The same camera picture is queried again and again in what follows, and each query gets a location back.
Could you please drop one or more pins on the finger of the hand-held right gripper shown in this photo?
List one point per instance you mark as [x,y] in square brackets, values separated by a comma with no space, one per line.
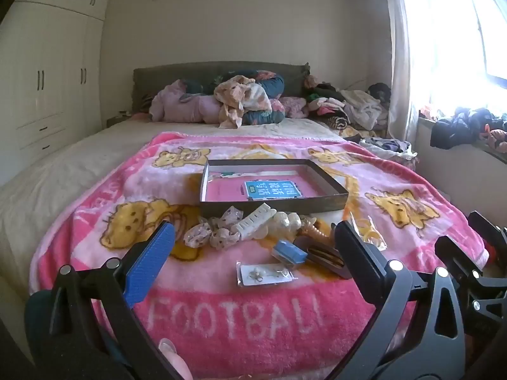
[455,257]
[485,227]

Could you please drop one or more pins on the dark clothes pile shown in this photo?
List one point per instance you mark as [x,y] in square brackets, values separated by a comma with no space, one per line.
[455,126]

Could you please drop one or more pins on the white garment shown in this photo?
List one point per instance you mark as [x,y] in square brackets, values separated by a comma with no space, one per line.
[364,107]

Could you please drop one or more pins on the cream wardrobe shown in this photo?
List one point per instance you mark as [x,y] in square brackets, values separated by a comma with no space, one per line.
[51,67]

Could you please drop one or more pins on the pink printed blanket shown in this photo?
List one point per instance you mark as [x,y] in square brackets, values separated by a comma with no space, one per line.
[237,324]

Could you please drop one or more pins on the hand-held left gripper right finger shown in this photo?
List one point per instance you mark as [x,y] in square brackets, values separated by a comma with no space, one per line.
[356,253]

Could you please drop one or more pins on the earrings card in plastic sleeve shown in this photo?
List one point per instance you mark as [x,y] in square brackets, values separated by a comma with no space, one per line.
[265,275]

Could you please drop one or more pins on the person's left hand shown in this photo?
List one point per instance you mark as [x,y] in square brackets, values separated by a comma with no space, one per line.
[176,362]

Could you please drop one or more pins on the dark floral quilt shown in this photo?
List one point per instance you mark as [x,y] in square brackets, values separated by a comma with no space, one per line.
[273,81]

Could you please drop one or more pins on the orange plush toy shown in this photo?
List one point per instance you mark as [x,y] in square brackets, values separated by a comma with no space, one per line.
[497,136]

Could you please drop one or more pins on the white window sill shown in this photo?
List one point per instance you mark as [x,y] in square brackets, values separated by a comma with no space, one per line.
[467,158]

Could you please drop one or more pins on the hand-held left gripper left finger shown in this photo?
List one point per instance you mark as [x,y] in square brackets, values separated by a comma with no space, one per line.
[152,261]

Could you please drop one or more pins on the lavender plush blanket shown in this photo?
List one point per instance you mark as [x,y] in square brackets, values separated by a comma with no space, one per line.
[178,105]

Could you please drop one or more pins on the mixed clothes pile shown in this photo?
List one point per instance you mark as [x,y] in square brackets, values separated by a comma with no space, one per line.
[324,103]

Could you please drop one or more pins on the purple and white laundry pile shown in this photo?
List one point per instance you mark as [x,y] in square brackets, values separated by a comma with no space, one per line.
[388,146]

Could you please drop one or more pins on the pink clothes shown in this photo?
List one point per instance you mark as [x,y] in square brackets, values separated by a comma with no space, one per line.
[291,107]

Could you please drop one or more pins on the pearl white hair clip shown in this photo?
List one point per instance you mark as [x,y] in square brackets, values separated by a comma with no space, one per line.
[283,223]

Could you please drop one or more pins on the teal printed card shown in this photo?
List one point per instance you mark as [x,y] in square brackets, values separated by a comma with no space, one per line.
[273,189]

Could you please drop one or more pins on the clear bag with yellow rings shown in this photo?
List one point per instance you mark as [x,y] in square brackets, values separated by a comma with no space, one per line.
[372,235]

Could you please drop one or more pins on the beige floral cloth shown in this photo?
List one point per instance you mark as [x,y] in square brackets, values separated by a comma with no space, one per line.
[237,95]

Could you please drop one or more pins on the bright window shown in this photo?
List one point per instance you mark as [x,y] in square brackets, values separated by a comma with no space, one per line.
[455,39]

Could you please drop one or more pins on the cream curtain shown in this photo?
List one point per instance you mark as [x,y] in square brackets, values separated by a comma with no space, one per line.
[400,67]

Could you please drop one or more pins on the pink oval snap hair clip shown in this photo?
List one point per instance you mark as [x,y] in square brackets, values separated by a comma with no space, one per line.
[324,259]

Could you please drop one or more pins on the shallow grey cardboard box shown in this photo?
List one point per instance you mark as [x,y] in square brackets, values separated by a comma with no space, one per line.
[273,206]

